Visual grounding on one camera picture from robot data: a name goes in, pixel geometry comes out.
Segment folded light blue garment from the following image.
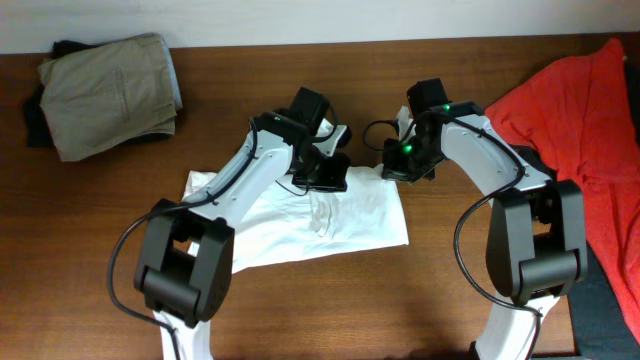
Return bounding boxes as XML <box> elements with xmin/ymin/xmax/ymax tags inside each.
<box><xmin>161</xmin><ymin>38</ymin><xmax>183</xmax><ymax>110</ymax></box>

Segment folded black garment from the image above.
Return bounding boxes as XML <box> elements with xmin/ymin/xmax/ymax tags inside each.
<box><xmin>22</xmin><ymin>40</ymin><xmax>171</xmax><ymax>148</ymax></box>

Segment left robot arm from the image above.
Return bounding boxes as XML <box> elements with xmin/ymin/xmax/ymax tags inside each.
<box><xmin>134</xmin><ymin>87</ymin><xmax>351</xmax><ymax>359</ymax></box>

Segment white t-shirt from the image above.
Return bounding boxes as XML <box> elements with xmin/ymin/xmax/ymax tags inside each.
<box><xmin>183</xmin><ymin>130</ymin><xmax>409</xmax><ymax>272</ymax></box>

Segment dark garment under red shirt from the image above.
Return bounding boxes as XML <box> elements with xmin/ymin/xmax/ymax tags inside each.
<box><xmin>569</xmin><ymin>62</ymin><xmax>639</xmax><ymax>359</ymax></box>

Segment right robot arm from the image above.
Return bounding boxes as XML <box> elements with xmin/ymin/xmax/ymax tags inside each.
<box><xmin>382</xmin><ymin>78</ymin><xmax>588</xmax><ymax>360</ymax></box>

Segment red t-shirt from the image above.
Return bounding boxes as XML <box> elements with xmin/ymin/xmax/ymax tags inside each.
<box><xmin>485</xmin><ymin>38</ymin><xmax>639</xmax><ymax>335</ymax></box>

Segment folded khaki trousers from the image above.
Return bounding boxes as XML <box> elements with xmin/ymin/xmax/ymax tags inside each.
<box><xmin>38</xmin><ymin>33</ymin><xmax>179</xmax><ymax>162</ymax></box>

